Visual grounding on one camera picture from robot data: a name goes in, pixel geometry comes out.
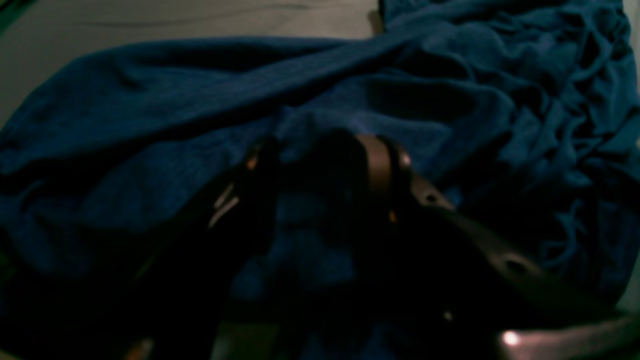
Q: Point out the dark blue t-shirt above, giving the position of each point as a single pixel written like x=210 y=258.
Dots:
x=304 y=298

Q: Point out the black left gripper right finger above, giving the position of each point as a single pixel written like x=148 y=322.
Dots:
x=475 y=293

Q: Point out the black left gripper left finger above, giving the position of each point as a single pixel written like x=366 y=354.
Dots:
x=171 y=308

